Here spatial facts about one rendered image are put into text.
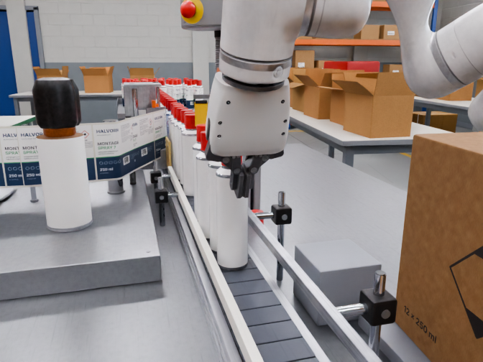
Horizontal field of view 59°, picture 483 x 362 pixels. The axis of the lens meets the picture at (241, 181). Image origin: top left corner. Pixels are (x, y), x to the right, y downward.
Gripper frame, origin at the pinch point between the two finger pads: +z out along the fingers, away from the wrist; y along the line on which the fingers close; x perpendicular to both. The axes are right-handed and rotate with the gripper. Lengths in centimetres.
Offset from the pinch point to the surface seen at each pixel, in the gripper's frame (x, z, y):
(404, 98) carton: -152, 60, -140
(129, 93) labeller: -81, 23, 14
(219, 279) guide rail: 7.1, 11.6, 3.8
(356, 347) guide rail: 27.8, -1.0, -3.6
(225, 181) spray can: -5.4, 3.8, 0.9
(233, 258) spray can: -0.5, 15.8, -0.3
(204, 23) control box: -56, -6, -4
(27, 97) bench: -539, 230, 141
